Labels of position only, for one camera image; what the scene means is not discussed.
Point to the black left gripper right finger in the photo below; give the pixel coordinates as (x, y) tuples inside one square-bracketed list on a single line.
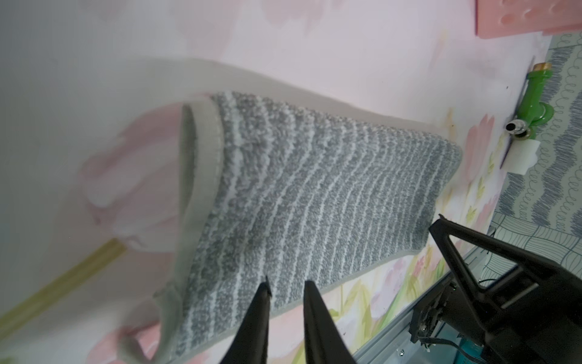
[(323, 343)]

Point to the pink perforated plastic basket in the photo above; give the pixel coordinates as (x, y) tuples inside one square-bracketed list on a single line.
[(500, 18)]

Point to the aluminium front rail frame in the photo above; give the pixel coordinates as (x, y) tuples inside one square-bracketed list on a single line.
[(410, 310)]

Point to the grey striped square dishcloth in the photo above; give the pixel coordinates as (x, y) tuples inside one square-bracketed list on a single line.
[(272, 195)]

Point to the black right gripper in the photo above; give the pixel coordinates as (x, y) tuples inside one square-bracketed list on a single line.
[(530, 314)]

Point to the green brass hose fitting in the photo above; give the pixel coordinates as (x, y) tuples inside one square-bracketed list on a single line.
[(532, 112)]

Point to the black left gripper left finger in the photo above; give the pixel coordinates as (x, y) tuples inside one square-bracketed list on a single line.
[(250, 344)]

